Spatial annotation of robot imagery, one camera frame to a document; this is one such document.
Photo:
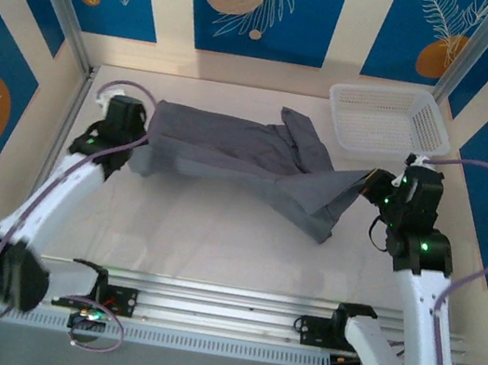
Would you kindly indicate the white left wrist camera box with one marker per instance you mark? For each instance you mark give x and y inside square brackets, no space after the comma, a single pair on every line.
[103,97]

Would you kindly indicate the aluminium rail frame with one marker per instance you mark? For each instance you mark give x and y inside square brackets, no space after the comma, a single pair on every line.
[212,311]

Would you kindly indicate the white plastic mesh basket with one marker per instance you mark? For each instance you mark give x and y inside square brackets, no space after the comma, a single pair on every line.
[378,116]

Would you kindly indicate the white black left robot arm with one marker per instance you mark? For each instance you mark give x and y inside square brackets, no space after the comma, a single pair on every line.
[52,196]

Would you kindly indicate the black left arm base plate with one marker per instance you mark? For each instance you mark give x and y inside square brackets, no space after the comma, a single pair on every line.
[124,301]

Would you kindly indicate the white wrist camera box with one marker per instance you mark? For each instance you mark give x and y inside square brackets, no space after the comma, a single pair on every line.
[418,162]
[103,97]

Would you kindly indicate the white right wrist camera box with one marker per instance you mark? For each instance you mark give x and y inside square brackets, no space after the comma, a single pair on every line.
[418,162]

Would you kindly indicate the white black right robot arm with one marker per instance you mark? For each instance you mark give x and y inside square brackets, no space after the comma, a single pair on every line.
[419,317]

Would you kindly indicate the aluminium table edge rail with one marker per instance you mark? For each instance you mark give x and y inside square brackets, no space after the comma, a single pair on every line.
[62,131]

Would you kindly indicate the grey t-shirt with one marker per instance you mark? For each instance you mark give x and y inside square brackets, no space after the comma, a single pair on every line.
[232,142]

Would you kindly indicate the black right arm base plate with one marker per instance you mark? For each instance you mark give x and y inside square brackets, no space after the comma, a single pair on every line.
[312,329]

